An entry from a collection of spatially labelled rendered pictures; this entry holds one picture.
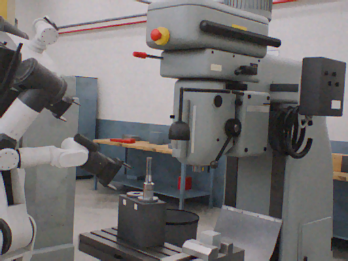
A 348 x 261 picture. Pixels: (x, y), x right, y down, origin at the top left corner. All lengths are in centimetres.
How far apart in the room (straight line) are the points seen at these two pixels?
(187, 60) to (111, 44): 753
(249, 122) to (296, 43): 470
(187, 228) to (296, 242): 172
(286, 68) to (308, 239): 74
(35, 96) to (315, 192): 127
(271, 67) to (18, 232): 117
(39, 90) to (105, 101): 761
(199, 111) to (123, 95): 713
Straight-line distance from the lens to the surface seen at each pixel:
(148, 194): 201
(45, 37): 173
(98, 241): 209
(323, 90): 172
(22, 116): 159
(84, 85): 902
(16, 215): 186
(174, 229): 362
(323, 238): 225
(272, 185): 200
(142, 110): 831
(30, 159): 167
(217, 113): 166
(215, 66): 161
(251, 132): 180
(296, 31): 647
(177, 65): 167
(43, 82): 156
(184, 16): 155
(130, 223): 206
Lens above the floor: 152
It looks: 3 degrees down
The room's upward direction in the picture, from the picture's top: 3 degrees clockwise
